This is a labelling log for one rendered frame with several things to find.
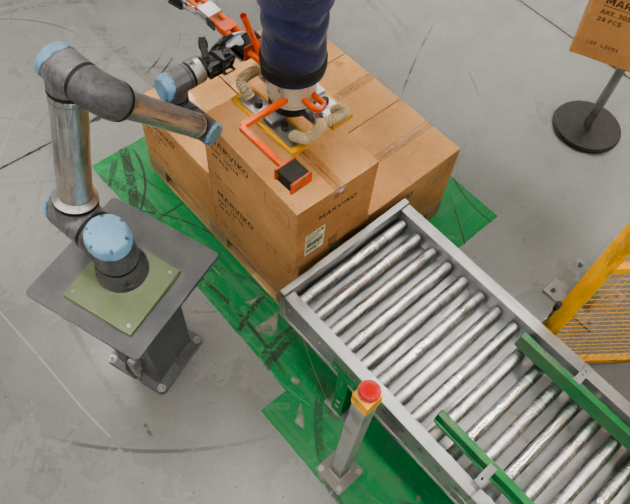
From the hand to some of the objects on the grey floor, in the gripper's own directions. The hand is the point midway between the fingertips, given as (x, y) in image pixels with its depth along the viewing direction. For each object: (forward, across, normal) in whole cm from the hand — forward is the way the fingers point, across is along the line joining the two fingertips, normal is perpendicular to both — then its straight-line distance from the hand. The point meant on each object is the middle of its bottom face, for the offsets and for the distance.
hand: (242, 40), depth 235 cm
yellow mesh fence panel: (+72, -124, -164) cm, 218 cm away
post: (-49, -124, -119) cm, 179 cm away
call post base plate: (-49, -124, -119) cm, 179 cm away
